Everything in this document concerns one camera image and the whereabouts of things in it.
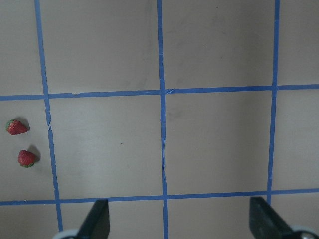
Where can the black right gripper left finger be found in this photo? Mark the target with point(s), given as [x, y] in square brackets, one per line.
[95, 226]

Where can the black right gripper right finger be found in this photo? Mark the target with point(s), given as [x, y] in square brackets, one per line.
[266, 223]

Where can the red strawberry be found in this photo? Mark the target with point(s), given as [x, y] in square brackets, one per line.
[26, 159]
[15, 127]

